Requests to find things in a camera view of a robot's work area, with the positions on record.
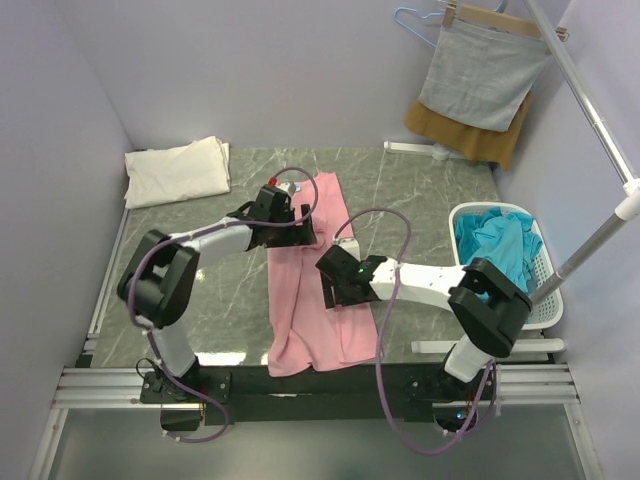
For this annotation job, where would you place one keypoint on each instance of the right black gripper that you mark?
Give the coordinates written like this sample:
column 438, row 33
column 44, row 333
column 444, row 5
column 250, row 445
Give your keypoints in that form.
column 327, row 287

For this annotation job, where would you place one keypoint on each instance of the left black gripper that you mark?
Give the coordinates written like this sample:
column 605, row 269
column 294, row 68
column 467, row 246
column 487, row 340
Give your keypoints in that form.
column 297, row 236

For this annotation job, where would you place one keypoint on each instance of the pink t shirt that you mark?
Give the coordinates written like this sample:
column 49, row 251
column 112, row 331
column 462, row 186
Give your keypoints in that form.
column 306, row 333

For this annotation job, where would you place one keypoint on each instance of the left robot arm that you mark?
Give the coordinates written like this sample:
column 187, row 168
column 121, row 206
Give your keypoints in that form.
column 158, row 281

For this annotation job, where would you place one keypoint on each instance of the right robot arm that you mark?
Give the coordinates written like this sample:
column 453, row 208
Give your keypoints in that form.
column 489, row 307

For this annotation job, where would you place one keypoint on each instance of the black base beam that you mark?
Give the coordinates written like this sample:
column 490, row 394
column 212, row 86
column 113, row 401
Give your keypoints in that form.
column 218, row 395

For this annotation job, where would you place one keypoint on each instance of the folded white t shirt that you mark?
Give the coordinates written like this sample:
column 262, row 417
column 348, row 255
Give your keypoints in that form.
column 158, row 177

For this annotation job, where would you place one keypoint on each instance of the teal t shirt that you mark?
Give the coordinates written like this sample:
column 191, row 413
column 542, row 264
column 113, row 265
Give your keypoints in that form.
column 506, row 240

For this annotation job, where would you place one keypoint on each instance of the brown hanging cloth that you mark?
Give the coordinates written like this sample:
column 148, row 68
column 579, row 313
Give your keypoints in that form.
column 473, row 143

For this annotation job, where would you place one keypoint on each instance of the grey hanging cloth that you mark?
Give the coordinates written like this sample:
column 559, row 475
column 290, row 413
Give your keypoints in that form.
column 480, row 77

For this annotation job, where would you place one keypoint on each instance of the metal clothes rack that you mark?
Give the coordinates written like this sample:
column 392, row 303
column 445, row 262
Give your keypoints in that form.
column 625, row 212

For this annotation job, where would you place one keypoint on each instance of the wooden clip hanger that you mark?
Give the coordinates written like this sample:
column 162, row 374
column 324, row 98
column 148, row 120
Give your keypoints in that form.
column 489, row 18

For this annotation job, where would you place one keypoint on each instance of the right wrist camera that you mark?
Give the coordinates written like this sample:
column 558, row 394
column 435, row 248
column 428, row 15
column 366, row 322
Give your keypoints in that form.
column 349, row 245

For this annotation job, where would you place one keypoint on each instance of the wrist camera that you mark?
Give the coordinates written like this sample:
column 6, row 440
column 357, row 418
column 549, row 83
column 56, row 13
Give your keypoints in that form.
column 349, row 245
column 289, row 187

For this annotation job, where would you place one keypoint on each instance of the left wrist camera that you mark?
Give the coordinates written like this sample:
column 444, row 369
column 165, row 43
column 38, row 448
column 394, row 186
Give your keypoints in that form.
column 289, row 187

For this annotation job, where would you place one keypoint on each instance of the aluminium rail frame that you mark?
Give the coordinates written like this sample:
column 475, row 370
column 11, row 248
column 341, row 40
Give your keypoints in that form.
column 530, row 426

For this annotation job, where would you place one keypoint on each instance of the blue wire hanger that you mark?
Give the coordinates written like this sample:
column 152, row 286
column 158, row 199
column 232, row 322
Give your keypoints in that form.
column 403, row 13

